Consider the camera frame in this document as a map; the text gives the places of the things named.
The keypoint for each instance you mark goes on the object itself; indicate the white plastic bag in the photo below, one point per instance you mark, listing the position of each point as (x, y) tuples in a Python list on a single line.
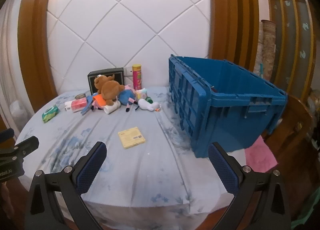
[(17, 110)]

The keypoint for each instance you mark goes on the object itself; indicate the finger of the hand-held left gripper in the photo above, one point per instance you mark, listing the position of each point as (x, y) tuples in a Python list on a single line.
[(6, 135), (27, 145)]

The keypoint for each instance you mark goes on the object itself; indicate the white goose plush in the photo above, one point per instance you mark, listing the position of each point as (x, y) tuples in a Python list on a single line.
[(146, 105)]

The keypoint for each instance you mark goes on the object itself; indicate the clear plastic cup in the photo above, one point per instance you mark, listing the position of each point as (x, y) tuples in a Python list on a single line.
[(80, 96)]

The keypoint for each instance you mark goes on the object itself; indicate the wooden headboard post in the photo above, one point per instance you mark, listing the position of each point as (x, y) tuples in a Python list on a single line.
[(35, 32), (232, 15)]

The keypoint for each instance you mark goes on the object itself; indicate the pink tissue pack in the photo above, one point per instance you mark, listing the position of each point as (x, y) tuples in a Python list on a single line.
[(78, 105)]

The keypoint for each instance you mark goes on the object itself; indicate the white curtain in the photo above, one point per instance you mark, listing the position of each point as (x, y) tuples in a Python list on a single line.
[(8, 57)]

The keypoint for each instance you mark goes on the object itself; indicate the white small box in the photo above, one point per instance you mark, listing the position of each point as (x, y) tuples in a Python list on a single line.
[(68, 106)]

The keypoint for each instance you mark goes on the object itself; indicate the blue clothes hanger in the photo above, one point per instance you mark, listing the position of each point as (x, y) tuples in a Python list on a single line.
[(87, 107)]

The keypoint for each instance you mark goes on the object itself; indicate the blue plastic crate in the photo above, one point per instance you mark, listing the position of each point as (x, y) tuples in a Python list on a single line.
[(225, 125)]

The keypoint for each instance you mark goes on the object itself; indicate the pig plush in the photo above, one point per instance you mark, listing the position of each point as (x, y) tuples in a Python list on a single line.
[(100, 100), (126, 97)]

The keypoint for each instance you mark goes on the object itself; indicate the pastel tissue box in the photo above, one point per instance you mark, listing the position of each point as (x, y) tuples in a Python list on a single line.
[(142, 93)]

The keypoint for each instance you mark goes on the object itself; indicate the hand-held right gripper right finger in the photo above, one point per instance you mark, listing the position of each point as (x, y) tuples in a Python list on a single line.
[(222, 170)]

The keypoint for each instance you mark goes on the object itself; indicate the pig plush in blue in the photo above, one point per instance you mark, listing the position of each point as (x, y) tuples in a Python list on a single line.
[(126, 97)]

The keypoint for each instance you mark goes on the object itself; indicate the white wall socket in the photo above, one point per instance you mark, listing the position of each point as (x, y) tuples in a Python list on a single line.
[(128, 72)]

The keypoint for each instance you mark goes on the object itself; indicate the white cardboard tube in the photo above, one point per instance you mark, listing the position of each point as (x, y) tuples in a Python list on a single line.
[(111, 108)]

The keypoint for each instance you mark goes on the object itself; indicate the white padded headboard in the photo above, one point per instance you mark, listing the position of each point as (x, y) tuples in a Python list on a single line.
[(125, 20)]

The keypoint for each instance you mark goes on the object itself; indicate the green wipes packet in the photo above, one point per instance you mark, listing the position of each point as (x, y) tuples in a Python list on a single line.
[(50, 114)]

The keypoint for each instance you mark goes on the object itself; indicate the red yellow chips can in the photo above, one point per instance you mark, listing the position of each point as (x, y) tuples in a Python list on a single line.
[(137, 77)]

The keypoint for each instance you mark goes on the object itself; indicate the black gift box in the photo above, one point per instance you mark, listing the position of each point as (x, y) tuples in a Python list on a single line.
[(117, 73)]

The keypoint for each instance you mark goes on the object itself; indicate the brown teddy bear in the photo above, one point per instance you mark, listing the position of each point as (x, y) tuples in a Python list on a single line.
[(111, 90)]

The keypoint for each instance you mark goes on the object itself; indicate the pink towel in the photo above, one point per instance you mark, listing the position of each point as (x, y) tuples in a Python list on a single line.
[(260, 157)]

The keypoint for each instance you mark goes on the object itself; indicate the wooden chair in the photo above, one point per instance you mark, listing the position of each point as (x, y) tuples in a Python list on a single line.
[(292, 125)]

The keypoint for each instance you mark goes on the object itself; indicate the green cloth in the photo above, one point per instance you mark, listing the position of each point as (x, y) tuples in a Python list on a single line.
[(307, 210)]

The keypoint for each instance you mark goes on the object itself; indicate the green small bottle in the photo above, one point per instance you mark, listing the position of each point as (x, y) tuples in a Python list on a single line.
[(149, 100)]

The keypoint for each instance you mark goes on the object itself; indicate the yellow flat box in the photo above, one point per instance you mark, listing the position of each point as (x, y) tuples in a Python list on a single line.
[(131, 137)]

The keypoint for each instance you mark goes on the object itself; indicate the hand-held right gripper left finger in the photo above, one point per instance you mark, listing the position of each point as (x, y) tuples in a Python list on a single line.
[(92, 167)]

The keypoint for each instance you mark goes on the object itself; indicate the rolled patterned carpet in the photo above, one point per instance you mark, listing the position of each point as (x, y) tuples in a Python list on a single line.
[(266, 45)]

